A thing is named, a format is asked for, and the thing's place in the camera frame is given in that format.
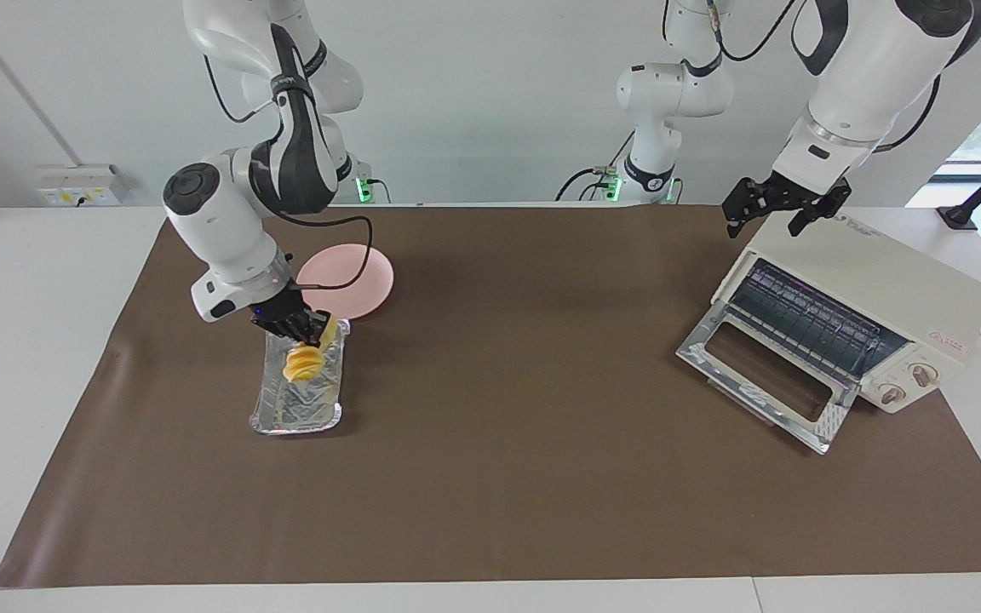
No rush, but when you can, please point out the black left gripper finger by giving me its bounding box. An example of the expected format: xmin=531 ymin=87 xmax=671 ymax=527
xmin=721 ymin=176 xmax=770 ymax=240
xmin=788 ymin=182 xmax=852 ymax=238

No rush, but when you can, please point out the aluminium foil tray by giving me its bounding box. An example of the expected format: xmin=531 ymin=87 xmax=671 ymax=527
xmin=249 ymin=317 xmax=352 ymax=436

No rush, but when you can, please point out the white wall socket box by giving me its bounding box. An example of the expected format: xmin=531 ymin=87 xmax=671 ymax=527
xmin=37 ymin=164 xmax=130 ymax=207

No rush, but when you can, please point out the brown table mat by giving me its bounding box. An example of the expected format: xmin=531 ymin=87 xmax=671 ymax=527
xmin=0 ymin=203 xmax=981 ymax=590

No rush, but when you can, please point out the pink round plate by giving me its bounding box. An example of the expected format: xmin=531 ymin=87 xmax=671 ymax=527
xmin=296 ymin=243 xmax=395 ymax=321

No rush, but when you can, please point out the dark oven wire rack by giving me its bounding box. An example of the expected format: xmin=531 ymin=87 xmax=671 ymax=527
xmin=729 ymin=260 xmax=909 ymax=381

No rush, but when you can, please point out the glass oven door metal frame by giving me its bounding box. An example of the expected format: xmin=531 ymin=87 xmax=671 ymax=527
xmin=675 ymin=300 xmax=863 ymax=455

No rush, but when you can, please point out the black left base cable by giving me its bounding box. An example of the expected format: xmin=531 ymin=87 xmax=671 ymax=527
xmin=554 ymin=132 xmax=628 ymax=203

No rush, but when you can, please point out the sliced yellow bread loaf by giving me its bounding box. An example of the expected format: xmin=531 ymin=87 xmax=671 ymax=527
xmin=283 ymin=317 xmax=341 ymax=386

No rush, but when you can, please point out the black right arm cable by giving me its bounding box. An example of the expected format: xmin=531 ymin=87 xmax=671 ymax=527
xmin=201 ymin=55 xmax=373 ymax=292

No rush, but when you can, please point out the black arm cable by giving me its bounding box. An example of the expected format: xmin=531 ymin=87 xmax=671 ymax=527
xmin=663 ymin=0 xmax=943 ymax=154
xmin=201 ymin=55 xmax=373 ymax=292

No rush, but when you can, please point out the cream white toaster oven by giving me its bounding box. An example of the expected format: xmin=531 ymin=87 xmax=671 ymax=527
xmin=710 ymin=209 xmax=981 ymax=415

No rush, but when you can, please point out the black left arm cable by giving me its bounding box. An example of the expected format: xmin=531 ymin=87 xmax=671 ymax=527
xmin=663 ymin=0 xmax=943 ymax=154

